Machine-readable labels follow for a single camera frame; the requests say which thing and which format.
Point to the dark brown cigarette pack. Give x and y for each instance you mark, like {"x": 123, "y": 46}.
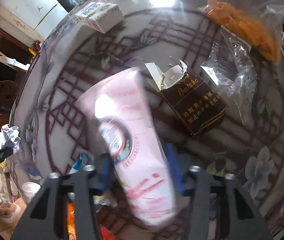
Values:
{"x": 197, "y": 105}

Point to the bag of orange snacks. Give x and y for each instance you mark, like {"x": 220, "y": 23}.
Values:
{"x": 257, "y": 22}

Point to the white paper cup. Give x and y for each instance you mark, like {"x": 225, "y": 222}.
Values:
{"x": 29, "y": 190}

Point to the pink paper cup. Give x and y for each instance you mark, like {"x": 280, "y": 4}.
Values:
{"x": 120, "y": 114}

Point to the blue yellow snack wrapper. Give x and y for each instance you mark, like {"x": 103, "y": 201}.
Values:
{"x": 82, "y": 160}

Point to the white refrigerator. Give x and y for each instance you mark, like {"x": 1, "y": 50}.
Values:
{"x": 30, "y": 20}

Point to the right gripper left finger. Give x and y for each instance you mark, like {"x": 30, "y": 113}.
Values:
{"x": 46, "y": 215}

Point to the clear crumpled plastic wrapper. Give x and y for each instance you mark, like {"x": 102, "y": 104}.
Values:
{"x": 232, "y": 71}

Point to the white paper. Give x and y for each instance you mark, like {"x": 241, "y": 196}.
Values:
{"x": 9, "y": 136}

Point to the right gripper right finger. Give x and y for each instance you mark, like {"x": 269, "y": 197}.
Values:
{"x": 237, "y": 217}

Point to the white milk carton box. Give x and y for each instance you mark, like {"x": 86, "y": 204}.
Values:
{"x": 100, "y": 16}

